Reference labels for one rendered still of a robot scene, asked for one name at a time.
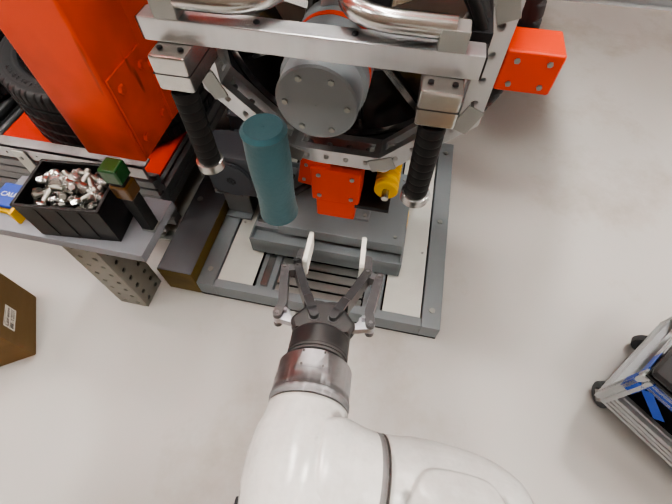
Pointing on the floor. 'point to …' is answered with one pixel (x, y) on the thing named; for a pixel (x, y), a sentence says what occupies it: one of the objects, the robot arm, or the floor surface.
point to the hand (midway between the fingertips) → (336, 252)
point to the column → (120, 275)
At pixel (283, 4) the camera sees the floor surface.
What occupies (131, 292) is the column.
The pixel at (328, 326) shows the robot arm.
